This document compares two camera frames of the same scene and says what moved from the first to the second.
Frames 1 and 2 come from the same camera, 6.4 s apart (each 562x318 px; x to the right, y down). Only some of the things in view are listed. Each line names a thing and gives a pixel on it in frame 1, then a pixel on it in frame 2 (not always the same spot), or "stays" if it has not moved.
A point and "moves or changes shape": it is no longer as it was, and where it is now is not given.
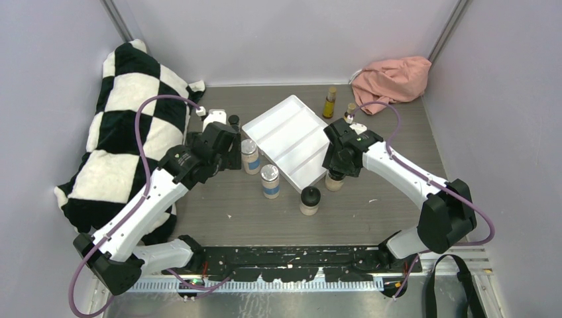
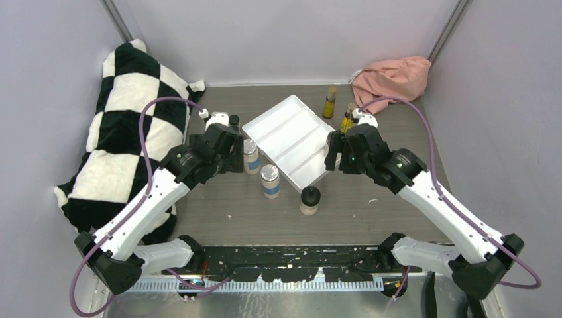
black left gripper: [234, 161] stays
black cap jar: [334, 181] moves or changes shape
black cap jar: [310, 197] stays
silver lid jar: [270, 176] stays
